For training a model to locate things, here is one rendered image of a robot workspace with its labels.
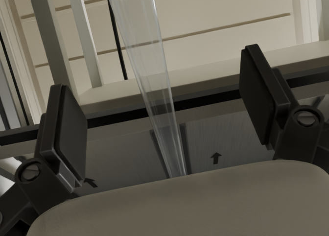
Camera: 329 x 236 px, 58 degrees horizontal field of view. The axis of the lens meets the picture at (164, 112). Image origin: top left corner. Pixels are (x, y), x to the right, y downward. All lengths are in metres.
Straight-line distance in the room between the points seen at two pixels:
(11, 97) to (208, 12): 2.40
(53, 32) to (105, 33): 2.27
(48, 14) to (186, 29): 2.22
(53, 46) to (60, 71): 0.05
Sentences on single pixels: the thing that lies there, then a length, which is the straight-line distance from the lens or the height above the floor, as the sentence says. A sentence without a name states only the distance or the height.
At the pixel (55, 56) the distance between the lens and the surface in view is 0.58.
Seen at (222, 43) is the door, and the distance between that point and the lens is 2.75.
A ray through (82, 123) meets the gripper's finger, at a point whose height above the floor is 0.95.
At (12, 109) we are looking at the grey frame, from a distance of 0.47.
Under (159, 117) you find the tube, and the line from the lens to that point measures 0.16.
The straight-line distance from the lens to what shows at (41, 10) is 0.59.
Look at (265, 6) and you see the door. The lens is 2.82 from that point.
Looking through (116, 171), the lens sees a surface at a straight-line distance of 0.25.
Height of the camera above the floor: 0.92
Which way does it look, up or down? 13 degrees up
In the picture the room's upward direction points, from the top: 168 degrees clockwise
